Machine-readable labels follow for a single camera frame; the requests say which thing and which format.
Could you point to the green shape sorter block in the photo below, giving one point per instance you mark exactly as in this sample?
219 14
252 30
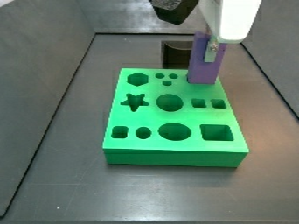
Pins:
169 122

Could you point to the purple arch block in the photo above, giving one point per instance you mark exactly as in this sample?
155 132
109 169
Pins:
203 72

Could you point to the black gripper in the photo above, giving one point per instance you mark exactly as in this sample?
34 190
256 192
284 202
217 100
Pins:
229 17

